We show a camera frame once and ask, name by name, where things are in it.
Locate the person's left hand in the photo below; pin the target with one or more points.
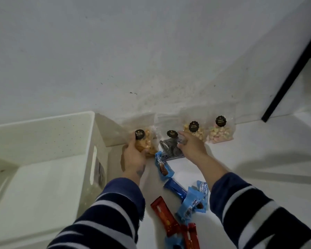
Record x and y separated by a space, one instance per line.
132 159

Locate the person's right hand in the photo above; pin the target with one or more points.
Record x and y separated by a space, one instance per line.
193 147

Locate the person's left fingers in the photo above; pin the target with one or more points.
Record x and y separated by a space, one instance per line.
132 140

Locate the person's right thumb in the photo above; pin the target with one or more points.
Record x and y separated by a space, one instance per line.
182 146

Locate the clear bag of orange crackers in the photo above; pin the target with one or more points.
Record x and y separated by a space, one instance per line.
145 141

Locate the clear bag of striped candies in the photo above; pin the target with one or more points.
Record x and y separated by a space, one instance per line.
169 150

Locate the person's right forearm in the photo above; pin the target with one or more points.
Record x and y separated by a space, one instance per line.
248 207

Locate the person's left forearm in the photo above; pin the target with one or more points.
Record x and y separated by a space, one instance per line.
111 215

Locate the clear bag of yellow snacks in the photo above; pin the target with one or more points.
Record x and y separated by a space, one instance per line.
197 128

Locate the light blue snack packet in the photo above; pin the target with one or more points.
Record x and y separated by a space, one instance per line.
163 167
173 243
203 190
190 207

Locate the clear bag of pink marshmallows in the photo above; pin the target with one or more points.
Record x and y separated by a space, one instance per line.
220 132

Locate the dark blue snack bar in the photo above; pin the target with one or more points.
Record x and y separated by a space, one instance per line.
175 190

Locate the red snack bar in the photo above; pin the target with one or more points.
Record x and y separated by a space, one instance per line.
165 217
190 237

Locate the white plastic storage bin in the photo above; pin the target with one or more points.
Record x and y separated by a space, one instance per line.
41 178

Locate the black table leg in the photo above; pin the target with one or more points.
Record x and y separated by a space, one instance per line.
291 75

